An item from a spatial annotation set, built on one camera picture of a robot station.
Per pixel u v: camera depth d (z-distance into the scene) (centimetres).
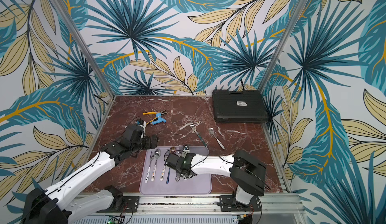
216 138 98
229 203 73
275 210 73
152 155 89
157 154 88
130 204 74
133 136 60
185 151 76
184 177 80
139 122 72
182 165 60
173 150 90
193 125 101
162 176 81
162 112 108
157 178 83
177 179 82
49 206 37
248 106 107
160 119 103
